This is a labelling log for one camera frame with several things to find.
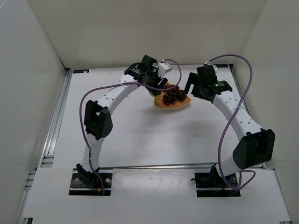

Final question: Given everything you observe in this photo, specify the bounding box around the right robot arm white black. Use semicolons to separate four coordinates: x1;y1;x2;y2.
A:
185;65;275;187

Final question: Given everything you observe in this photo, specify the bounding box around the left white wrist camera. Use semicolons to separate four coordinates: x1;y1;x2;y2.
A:
157;62;172;78

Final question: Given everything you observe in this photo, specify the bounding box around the dark brown fake fruit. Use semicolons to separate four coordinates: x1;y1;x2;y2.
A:
176;90;187;102

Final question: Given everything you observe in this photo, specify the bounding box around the blue corner label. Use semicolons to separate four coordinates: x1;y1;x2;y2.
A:
73;69;89;74
215;64;229;68

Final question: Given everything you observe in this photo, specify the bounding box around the aluminium frame rail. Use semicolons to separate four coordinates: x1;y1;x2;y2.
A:
99;161;216;170
36;68;72;170
229;64;267;168

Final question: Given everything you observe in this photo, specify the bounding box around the woven triangular fruit basket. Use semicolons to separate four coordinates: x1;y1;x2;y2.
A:
154;91;191;110

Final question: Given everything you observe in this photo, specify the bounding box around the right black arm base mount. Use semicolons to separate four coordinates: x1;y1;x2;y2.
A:
191;165;241;198

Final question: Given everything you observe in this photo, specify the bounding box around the left aluminium frame rail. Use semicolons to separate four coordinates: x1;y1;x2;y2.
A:
36;68;72;170

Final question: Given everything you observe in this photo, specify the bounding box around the white front cover board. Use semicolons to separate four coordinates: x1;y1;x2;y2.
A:
23;168;291;224

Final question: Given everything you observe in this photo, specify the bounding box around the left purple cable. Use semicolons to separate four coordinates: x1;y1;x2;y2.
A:
79;58;183;194

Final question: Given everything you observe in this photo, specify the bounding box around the right blue corner label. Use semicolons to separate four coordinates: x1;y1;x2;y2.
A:
215;64;229;68

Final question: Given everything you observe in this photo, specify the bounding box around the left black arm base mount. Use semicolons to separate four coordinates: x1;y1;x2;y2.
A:
69;169;113;196

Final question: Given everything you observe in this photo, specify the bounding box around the right aluminium frame rail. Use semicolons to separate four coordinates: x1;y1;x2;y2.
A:
229;64;267;168

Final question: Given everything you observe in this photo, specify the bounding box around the left blue corner label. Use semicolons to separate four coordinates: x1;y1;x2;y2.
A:
73;69;89;74

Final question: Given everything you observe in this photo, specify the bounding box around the front aluminium frame rail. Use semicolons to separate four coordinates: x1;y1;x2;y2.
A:
99;161;216;170

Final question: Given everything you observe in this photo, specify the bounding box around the red fake grape bunch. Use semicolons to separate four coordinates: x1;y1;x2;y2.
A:
163;84;179;106

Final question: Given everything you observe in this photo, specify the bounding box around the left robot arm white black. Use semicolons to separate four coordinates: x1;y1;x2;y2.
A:
76;55;171;187

